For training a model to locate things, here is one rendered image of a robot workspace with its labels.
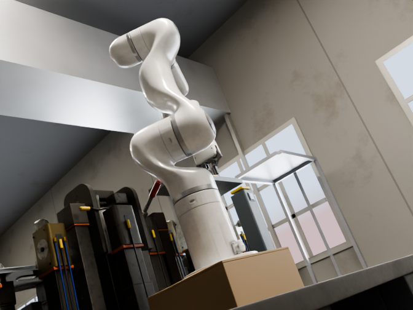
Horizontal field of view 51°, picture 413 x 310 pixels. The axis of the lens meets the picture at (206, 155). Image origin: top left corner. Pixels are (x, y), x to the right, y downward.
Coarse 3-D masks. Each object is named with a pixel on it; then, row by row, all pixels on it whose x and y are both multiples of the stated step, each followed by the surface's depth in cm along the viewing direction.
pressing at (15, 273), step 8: (184, 256) 175; (0, 272) 109; (8, 272) 115; (16, 272) 117; (24, 272) 120; (32, 272) 122; (8, 280) 121; (16, 280) 123; (24, 280) 127; (40, 280) 133; (16, 288) 131; (24, 288) 133
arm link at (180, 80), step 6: (174, 66) 155; (174, 72) 156; (180, 72) 158; (174, 78) 157; (180, 78) 158; (180, 84) 159; (186, 84) 162; (180, 90) 160; (186, 90) 162; (162, 114) 167; (168, 114) 166
